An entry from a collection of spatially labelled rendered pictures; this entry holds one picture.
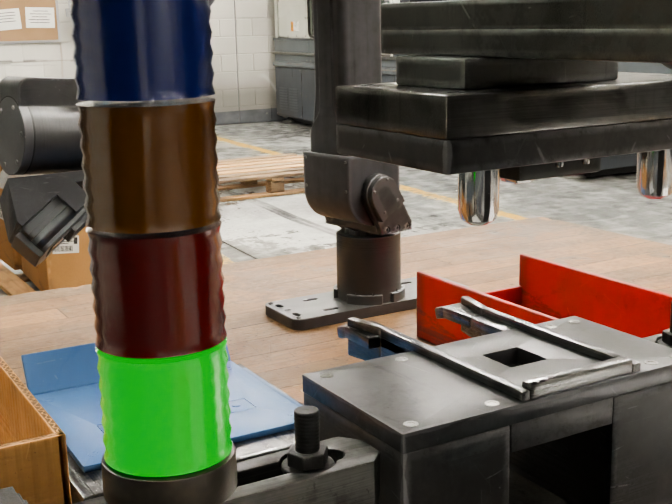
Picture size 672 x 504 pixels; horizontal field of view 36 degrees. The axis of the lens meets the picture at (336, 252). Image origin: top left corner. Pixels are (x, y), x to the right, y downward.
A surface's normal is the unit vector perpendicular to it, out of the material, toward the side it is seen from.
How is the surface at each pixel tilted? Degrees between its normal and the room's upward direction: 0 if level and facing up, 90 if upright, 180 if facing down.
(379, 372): 0
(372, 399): 0
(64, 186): 60
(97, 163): 76
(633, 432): 90
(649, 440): 90
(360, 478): 90
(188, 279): 104
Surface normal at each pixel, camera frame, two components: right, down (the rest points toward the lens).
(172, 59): 0.55, 0.40
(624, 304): -0.87, 0.13
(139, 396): -0.19, -0.02
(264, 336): -0.02, -0.97
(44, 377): 0.41, -0.33
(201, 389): 0.63, -0.09
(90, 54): -0.55, -0.04
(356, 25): 0.60, 0.17
